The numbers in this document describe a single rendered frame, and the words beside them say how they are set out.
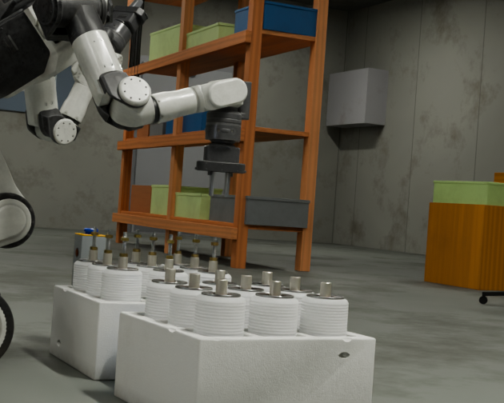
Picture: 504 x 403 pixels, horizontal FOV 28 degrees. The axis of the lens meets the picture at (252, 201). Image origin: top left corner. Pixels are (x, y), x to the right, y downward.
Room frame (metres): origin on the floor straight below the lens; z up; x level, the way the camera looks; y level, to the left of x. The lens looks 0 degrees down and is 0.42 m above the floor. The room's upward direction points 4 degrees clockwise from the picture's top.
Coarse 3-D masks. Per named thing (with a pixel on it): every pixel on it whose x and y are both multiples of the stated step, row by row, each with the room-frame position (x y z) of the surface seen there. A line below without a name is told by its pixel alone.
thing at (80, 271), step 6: (78, 264) 2.57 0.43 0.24; (84, 264) 2.56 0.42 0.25; (90, 264) 2.56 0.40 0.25; (78, 270) 2.57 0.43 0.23; (84, 270) 2.56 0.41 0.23; (78, 276) 2.57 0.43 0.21; (84, 276) 2.56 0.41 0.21; (78, 282) 2.57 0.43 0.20; (84, 282) 2.56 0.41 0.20; (72, 288) 2.59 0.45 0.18; (78, 288) 2.57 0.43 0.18; (84, 288) 2.56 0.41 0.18
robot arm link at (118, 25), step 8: (120, 8) 3.08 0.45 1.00; (128, 8) 3.07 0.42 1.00; (136, 8) 3.06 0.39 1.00; (120, 16) 3.06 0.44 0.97; (128, 16) 3.05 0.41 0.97; (136, 16) 3.06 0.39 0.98; (144, 16) 3.06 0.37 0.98; (112, 24) 3.01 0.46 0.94; (120, 24) 3.02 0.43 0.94; (128, 24) 3.04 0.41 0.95; (136, 24) 3.06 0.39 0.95; (120, 32) 3.01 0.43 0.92; (128, 32) 3.03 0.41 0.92; (128, 40) 3.05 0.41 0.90
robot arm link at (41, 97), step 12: (48, 84) 2.86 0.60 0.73; (36, 96) 2.85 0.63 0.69; (48, 96) 2.86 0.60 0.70; (36, 108) 2.86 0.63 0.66; (48, 108) 2.87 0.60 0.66; (36, 120) 2.87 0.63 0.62; (48, 120) 2.86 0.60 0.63; (60, 120) 2.88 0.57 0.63; (48, 132) 2.87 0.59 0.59; (60, 132) 2.88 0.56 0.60; (72, 132) 2.91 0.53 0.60; (60, 144) 2.90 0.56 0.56
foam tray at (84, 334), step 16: (64, 288) 2.57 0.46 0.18; (64, 304) 2.54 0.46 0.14; (80, 304) 2.42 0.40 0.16; (96, 304) 2.31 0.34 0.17; (112, 304) 2.31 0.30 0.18; (128, 304) 2.32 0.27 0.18; (144, 304) 2.34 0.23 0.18; (64, 320) 2.53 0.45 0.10; (80, 320) 2.41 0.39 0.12; (96, 320) 2.30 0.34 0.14; (112, 320) 2.31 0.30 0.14; (64, 336) 2.52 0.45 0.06; (80, 336) 2.40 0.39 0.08; (96, 336) 2.29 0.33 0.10; (112, 336) 2.31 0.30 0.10; (64, 352) 2.51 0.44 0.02; (80, 352) 2.40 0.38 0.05; (96, 352) 2.29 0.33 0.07; (112, 352) 2.31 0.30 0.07; (80, 368) 2.39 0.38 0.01; (96, 368) 2.29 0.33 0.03; (112, 368) 2.31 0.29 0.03
